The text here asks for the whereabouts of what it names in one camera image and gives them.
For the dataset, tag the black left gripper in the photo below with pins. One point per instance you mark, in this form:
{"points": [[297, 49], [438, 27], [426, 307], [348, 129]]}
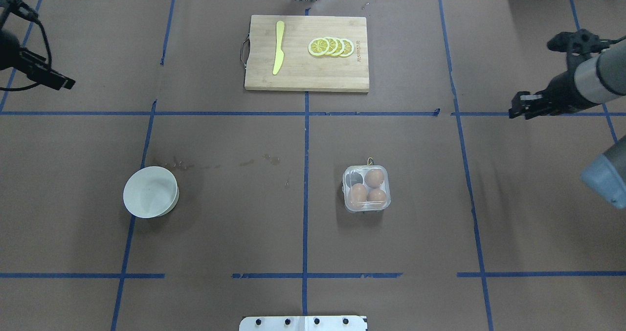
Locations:
{"points": [[11, 51]]}

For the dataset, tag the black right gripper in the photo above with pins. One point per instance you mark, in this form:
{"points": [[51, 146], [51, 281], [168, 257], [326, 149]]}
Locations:
{"points": [[561, 88]]}

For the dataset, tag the clear plastic egg carton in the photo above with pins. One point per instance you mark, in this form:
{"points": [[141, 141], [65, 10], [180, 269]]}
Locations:
{"points": [[354, 174]]}

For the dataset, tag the brown egg from bowl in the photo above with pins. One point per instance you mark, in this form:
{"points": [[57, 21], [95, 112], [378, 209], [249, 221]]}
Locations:
{"points": [[357, 196]]}

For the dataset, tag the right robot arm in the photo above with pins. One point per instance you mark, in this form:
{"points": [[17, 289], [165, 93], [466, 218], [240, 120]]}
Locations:
{"points": [[593, 77]]}

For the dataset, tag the brown egg far cell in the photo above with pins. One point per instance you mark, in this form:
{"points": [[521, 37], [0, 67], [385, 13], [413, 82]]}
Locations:
{"points": [[374, 178]]}

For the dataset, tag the brown egg cell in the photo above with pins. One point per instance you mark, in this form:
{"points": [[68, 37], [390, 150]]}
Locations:
{"points": [[377, 197], [374, 178]]}

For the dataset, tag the brown egg near cell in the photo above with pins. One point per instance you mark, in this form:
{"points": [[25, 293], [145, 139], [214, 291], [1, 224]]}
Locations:
{"points": [[377, 197]]}

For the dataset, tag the white bowl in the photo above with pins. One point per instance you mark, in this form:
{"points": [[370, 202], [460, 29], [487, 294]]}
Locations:
{"points": [[151, 192]]}

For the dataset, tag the lemon slice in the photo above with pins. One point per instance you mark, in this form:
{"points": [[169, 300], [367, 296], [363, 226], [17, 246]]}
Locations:
{"points": [[319, 47], [332, 45], [339, 47], [348, 48]]}

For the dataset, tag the bamboo cutting board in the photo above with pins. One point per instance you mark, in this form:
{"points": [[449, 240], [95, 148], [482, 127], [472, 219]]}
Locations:
{"points": [[300, 71]]}

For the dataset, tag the yellow plastic knife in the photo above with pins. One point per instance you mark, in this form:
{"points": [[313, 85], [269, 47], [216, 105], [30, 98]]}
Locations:
{"points": [[279, 53]]}

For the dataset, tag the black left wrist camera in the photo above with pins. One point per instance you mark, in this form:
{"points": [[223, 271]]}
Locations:
{"points": [[18, 8]]}

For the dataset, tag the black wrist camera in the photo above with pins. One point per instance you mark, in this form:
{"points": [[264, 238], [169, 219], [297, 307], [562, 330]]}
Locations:
{"points": [[580, 42], [18, 8]]}

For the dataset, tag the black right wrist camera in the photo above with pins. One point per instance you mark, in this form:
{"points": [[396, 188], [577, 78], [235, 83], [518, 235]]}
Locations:
{"points": [[580, 42]]}

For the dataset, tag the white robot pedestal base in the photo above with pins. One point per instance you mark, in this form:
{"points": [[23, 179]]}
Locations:
{"points": [[305, 323]]}

